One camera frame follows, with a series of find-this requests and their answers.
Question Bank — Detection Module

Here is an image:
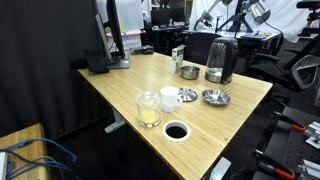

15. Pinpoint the small steel frying pan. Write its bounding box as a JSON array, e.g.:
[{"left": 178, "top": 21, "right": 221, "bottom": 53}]
[{"left": 202, "top": 87, "right": 232, "bottom": 107}]

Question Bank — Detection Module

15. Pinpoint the white plastic mug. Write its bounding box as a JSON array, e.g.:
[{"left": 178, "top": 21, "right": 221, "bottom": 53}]
[{"left": 160, "top": 86, "right": 183, "bottom": 112}]

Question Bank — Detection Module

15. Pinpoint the glass jar with yellow contents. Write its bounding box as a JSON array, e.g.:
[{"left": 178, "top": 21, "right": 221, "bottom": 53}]
[{"left": 135, "top": 91, "right": 161, "bottom": 128}]

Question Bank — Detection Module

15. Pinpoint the small steel pot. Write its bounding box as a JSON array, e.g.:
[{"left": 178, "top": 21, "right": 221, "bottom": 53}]
[{"left": 181, "top": 66, "right": 202, "bottom": 80}]

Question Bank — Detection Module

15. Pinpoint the green white carton box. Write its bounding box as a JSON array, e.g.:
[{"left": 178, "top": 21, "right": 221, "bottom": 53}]
[{"left": 171, "top": 45, "right": 185, "bottom": 74}]

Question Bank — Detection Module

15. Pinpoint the black computer monitor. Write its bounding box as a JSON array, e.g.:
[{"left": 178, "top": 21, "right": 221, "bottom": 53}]
[{"left": 95, "top": 0, "right": 131, "bottom": 69}]

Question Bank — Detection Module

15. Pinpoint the pink white storage box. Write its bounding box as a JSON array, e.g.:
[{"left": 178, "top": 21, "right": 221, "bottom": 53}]
[{"left": 106, "top": 30, "right": 142, "bottom": 54}]

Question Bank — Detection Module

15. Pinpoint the glass electric kettle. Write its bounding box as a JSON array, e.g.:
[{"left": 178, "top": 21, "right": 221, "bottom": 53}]
[{"left": 205, "top": 37, "right": 238, "bottom": 84}]

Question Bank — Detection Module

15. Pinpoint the black keyboard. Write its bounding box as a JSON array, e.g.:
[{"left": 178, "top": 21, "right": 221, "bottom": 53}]
[{"left": 85, "top": 50, "right": 109, "bottom": 74}]

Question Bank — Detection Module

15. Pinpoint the background studio lamp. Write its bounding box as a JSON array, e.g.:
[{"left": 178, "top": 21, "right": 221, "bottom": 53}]
[{"left": 248, "top": 0, "right": 271, "bottom": 25}]

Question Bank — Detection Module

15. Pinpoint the small wooden side table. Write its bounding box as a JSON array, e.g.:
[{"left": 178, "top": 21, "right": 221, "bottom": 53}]
[{"left": 0, "top": 124, "right": 51, "bottom": 180}]

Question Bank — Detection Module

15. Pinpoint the grey mesh office chair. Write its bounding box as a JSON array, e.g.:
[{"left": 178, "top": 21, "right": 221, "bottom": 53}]
[{"left": 291, "top": 55, "right": 320, "bottom": 89}]

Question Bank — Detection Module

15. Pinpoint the white desk cable grommet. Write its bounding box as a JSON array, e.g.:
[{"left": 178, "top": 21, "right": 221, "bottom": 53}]
[{"left": 162, "top": 120, "right": 191, "bottom": 142}]

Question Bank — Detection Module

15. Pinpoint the orange handled clamp lower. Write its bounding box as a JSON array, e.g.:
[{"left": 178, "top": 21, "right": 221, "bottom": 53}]
[{"left": 254, "top": 150, "right": 296, "bottom": 180}]

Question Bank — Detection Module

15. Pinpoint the orange handled clamp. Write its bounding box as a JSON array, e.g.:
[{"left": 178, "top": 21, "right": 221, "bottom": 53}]
[
  {"left": 273, "top": 111, "right": 306, "bottom": 132},
  {"left": 254, "top": 150, "right": 296, "bottom": 180}
]

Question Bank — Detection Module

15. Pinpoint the orange handled clamp upper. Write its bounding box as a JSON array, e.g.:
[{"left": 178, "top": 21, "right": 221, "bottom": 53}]
[{"left": 273, "top": 111, "right": 306, "bottom": 132}]

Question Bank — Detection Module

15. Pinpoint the blue network cable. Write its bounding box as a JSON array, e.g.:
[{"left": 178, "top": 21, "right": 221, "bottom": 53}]
[{"left": 0, "top": 137, "right": 78, "bottom": 180}]

